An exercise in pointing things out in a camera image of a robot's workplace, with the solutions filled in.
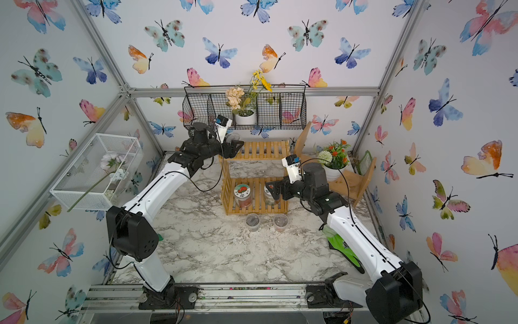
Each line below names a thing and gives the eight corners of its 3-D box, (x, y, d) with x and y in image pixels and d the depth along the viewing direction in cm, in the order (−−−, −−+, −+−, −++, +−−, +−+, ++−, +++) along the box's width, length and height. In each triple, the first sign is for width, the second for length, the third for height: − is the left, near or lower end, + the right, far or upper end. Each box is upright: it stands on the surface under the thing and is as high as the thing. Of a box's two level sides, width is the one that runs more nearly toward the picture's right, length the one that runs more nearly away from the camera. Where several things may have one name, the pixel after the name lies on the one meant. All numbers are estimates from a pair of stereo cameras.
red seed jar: (274, 232, 92) (274, 226, 87) (274, 220, 95) (274, 214, 91) (287, 232, 92) (288, 226, 87) (287, 220, 95) (288, 214, 91)
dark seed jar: (246, 231, 91) (245, 227, 87) (247, 218, 95) (246, 213, 91) (260, 231, 91) (260, 227, 87) (260, 218, 95) (260, 213, 91)
